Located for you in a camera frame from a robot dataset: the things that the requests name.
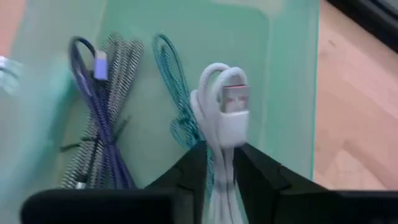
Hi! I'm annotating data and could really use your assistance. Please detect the white usb cable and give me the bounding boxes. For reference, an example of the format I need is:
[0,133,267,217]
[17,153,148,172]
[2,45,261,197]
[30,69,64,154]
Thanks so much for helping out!
[189,63,251,224]

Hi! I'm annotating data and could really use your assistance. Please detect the grey striped braided cable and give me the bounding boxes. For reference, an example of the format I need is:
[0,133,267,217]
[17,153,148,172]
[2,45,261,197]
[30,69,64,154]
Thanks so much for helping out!
[58,30,146,190]

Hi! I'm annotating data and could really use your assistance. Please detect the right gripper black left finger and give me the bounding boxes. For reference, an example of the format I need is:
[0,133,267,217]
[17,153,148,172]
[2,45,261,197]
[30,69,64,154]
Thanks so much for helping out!
[144,141,208,224]

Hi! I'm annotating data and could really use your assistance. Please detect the teal braided cable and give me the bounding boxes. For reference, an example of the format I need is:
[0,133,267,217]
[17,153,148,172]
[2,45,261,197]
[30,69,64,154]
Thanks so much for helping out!
[152,33,215,200]

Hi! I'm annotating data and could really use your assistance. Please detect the black aluminium table frame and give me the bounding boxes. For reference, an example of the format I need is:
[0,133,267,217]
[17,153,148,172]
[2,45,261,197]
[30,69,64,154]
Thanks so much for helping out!
[326,0,398,54]

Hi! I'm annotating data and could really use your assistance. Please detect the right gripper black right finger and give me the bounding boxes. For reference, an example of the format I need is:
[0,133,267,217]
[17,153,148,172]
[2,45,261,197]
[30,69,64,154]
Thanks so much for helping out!
[233,142,332,224]

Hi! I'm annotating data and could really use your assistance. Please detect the dark purple braided cable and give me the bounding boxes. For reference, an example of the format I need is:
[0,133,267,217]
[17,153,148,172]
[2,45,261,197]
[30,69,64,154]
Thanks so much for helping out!
[68,35,137,190]

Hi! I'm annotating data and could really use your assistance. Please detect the green translucent plastic tray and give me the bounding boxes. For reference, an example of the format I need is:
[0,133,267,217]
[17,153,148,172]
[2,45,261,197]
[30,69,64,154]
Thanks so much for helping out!
[0,0,321,224]

